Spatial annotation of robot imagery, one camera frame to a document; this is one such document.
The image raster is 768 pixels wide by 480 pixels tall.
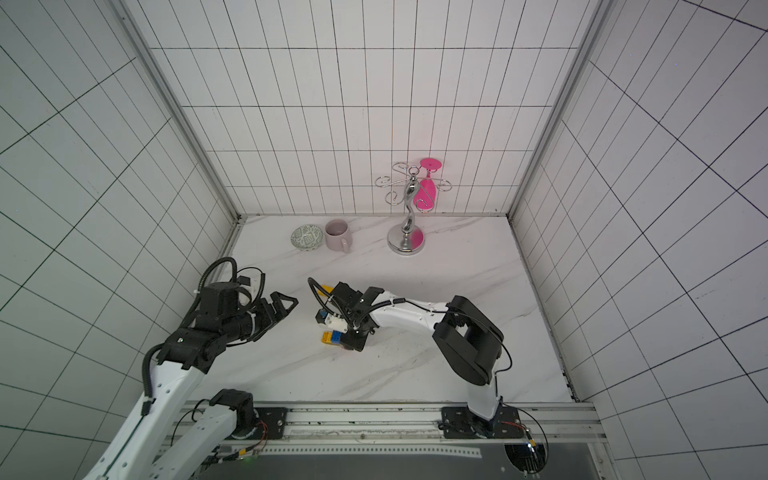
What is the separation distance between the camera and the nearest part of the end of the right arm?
621 millimetres

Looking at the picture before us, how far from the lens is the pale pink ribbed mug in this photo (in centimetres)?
106

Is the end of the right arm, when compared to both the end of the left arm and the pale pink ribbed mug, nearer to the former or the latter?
the end of the left arm

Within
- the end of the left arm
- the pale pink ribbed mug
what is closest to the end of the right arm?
the end of the left arm

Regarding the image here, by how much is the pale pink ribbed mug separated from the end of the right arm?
350mm
